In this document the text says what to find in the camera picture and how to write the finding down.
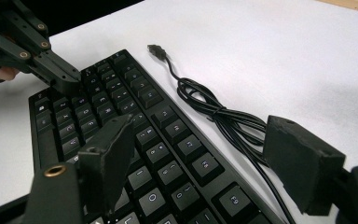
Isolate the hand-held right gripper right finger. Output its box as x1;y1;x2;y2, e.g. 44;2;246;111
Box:
262;115;347;217

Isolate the black computer keyboard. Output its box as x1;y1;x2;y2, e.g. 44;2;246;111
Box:
27;49;288;224

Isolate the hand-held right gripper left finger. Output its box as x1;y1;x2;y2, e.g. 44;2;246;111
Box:
77;114;136;217

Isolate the black keyboard cable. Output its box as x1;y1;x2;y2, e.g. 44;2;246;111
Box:
146;44;296;224

